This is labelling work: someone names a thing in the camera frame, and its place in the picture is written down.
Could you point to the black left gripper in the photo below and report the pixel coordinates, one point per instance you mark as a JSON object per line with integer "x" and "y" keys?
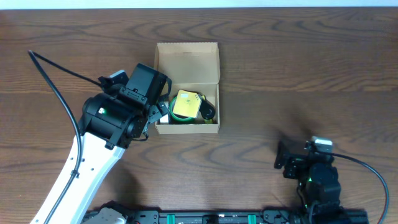
{"x": 160, "y": 106}

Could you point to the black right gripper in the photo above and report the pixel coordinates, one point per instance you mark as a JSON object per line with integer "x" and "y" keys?
{"x": 296, "y": 160}

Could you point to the green tape roll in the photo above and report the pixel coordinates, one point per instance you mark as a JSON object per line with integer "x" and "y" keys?
{"x": 185, "y": 120}

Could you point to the yellow sticky note pad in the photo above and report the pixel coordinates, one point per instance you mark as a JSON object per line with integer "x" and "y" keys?
{"x": 187, "y": 104}

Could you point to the black yellow correction tape dispenser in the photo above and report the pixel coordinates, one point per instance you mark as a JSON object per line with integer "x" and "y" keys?
{"x": 207, "y": 110}

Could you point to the brown cardboard box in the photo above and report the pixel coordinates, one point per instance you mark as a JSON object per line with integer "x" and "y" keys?
{"x": 194, "y": 67}

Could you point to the white tape roll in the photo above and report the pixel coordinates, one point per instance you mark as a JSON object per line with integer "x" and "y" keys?
{"x": 166, "y": 118}

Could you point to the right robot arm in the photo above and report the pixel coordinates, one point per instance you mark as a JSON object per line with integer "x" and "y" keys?
{"x": 317, "y": 179}

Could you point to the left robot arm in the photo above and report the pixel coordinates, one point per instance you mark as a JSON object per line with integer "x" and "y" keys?
{"x": 111, "y": 120}

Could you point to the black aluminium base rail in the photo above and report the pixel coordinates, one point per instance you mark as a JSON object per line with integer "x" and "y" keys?
{"x": 113, "y": 213}

